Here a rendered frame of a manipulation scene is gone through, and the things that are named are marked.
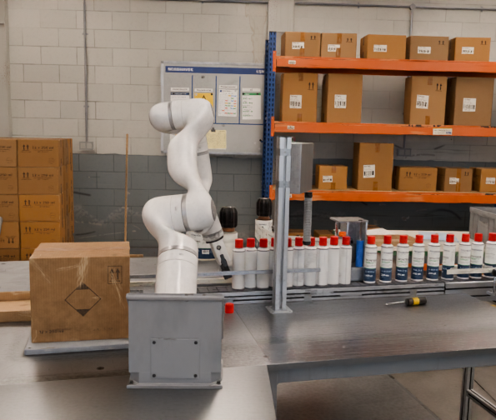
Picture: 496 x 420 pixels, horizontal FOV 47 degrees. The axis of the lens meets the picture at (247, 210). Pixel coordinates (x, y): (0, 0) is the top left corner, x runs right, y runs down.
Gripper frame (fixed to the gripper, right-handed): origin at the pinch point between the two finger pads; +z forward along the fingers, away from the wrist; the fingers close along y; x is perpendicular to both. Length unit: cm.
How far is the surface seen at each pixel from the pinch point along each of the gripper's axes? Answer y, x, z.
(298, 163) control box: -18, -37, -35
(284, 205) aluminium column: -15.8, -27.7, -21.6
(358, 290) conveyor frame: -5, -49, 26
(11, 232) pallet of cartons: 331, 141, -8
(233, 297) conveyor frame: -5.5, 1.1, 8.7
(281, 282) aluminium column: -15.8, -17.1, 6.5
